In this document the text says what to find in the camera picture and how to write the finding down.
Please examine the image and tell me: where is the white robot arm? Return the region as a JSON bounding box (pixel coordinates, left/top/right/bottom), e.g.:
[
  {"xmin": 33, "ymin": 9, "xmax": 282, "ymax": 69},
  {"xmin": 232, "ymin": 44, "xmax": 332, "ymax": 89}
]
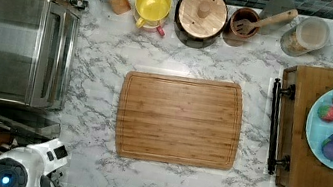
[{"xmin": 0, "ymin": 139, "xmax": 68, "ymax": 187}]

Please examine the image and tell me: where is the stainless toaster oven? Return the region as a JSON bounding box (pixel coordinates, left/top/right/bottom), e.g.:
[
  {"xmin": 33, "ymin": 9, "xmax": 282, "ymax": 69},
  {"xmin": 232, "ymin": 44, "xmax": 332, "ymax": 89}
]
[{"xmin": 0, "ymin": 0, "xmax": 88, "ymax": 111}]

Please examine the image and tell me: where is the bamboo cutting board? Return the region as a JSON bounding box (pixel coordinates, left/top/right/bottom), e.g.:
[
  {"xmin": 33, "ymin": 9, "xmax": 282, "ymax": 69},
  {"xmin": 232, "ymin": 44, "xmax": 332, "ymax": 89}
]
[{"xmin": 115, "ymin": 71, "xmax": 243, "ymax": 170}]

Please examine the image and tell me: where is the pink ceramic mug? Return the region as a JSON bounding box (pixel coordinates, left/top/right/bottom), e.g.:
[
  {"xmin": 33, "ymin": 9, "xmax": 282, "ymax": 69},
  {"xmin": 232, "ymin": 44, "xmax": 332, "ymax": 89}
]
[{"xmin": 140, "ymin": 19, "xmax": 166, "ymax": 37}]

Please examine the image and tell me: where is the dark canister wooden lid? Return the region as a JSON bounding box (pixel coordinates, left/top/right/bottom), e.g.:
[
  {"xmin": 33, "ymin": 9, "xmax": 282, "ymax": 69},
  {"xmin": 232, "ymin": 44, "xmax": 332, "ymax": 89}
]
[{"xmin": 174, "ymin": 0, "xmax": 228, "ymax": 49}]

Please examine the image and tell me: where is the yellow plastic mug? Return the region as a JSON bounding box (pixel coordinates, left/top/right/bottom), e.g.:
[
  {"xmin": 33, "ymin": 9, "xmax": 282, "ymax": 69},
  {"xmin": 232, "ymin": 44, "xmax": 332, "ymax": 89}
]
[{"xmin": 134, "ymin": 0, "xmax": 172, "ymax": 28}]

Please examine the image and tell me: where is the wooden spatula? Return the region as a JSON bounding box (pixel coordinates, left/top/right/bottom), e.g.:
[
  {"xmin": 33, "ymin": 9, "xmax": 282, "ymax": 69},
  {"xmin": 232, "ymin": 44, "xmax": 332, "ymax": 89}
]
[{"xmin": 234, "ymin": 9, "xmax": 299, "ymax": 35}]

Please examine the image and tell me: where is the brown wooden utensil holder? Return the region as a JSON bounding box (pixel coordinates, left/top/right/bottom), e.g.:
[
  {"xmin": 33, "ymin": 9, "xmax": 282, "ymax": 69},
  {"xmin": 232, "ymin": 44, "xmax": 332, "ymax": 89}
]
[{"xmin": 222, "ymin": 7, "xmax": 259, "ymax": 47}]

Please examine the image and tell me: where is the wooden drawer box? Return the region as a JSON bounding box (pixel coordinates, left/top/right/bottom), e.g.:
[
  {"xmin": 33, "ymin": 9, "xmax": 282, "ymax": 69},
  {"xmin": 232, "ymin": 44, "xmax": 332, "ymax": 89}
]
[{"xmin": 267, "ymin": 65, "xmax": 333, "ymax": 187}]

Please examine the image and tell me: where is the clear cereal jar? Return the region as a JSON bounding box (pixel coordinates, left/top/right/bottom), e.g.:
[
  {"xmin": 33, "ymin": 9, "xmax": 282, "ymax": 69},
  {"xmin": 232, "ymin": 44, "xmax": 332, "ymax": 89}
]
[{"xmin": 280, "ymin": 17, "xmax": 330, "ymax": 57}]

